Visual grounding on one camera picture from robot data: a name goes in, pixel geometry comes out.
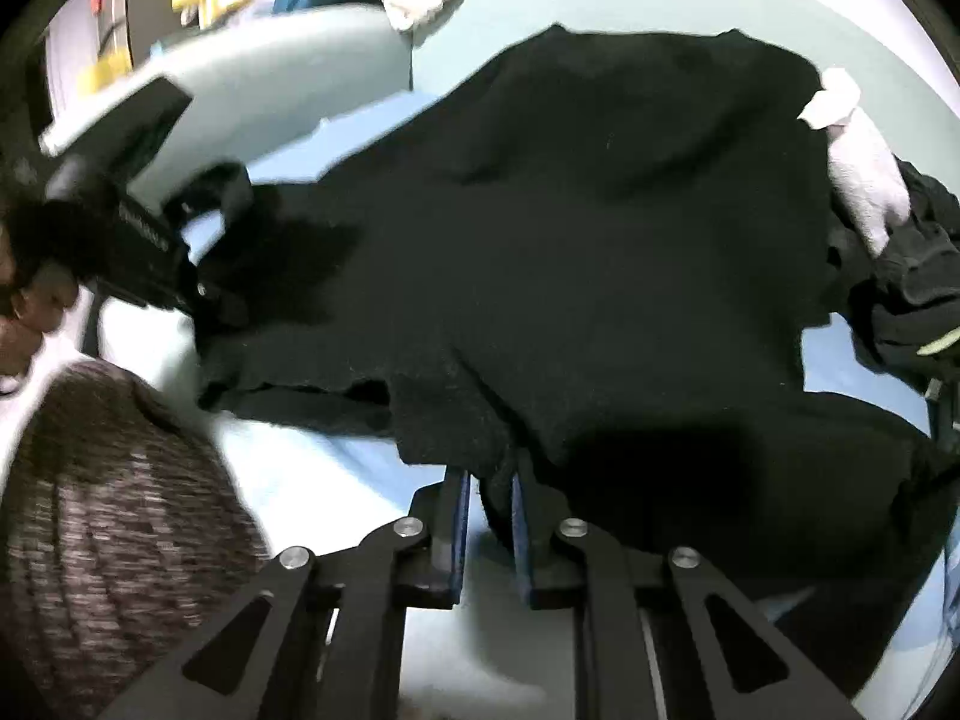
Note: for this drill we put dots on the grey sweater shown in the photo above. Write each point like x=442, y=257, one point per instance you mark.
x=862, y=165

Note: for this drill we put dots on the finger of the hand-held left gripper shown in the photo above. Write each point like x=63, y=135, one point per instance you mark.
x=225, y=187
x=214, y=300

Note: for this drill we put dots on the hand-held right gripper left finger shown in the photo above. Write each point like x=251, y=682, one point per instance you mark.
x=459, y=540

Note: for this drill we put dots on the green sofa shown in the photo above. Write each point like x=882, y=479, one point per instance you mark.
x=300, y=90

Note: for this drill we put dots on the black knit sweater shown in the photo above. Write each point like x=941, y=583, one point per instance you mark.
x=600, y=240

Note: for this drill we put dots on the person's left hand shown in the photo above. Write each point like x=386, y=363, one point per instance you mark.
x=41, y=322

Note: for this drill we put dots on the black garment with green print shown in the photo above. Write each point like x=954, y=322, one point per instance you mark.
x=915, y=270

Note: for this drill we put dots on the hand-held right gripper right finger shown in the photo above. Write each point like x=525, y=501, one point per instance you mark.
x=523, y=547

